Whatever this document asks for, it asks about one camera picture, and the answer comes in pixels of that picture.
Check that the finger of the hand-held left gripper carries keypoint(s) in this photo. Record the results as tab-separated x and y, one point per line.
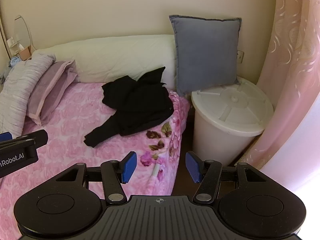
40	137
5	136

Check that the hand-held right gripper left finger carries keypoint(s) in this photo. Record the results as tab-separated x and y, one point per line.
130	167

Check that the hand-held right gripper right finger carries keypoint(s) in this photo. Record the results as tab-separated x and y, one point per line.
193	167

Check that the black garment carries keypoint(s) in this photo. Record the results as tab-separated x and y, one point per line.
130	122
140	92

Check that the light blue clothes pile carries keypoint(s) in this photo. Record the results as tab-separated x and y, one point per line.
12	63

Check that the small white tube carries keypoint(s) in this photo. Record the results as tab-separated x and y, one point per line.
155	171

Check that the white plastic bucket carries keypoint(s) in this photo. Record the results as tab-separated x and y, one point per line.
215	142

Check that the pink floral blanket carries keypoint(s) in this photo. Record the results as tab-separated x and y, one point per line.
70	120

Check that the grey striped duvet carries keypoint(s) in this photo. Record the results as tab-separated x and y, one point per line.
17	90

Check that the purple pillow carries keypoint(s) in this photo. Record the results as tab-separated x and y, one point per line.
50	87

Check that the white bucket lid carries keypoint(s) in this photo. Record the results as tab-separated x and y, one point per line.
232	105

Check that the small pink box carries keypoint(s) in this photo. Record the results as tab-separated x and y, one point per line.
25	54

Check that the oval mirror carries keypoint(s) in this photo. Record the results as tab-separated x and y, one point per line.
22	31

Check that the long white pillow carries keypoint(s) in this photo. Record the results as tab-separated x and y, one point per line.
112	55

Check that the grey blue cushion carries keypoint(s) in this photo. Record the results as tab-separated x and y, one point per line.
205	52

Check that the pink patterned curtain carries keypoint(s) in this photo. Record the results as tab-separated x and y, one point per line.
290	67

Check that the white wall socket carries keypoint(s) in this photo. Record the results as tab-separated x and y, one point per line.
240	57

